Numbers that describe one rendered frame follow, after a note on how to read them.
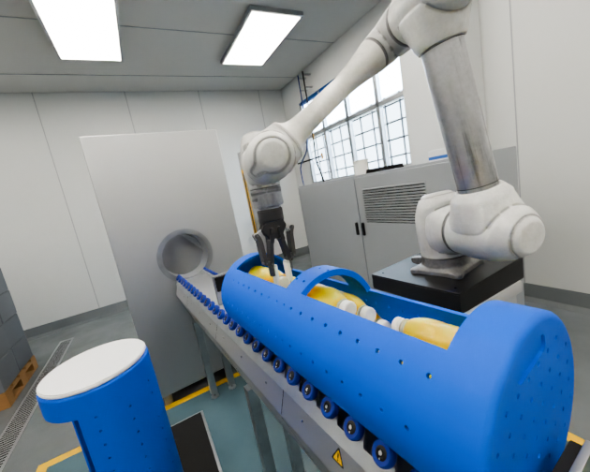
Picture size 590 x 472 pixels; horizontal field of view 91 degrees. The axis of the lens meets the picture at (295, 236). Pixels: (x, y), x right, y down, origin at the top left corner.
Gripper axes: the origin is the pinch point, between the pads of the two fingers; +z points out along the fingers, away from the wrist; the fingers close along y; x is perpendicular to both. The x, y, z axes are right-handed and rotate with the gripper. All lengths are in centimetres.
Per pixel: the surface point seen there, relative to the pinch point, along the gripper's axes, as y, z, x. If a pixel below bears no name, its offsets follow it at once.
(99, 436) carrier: 55, 31, -15
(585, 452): -4, 14, 66
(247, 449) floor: 5, 120, -76
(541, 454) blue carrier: -1, 16, 62
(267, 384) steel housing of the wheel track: 11.7, 32.0, -1.0
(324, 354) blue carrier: 12.5, 5.9, 34.7
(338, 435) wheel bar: 10.4, 27.2, 31.3
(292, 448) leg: -7, 97, -37
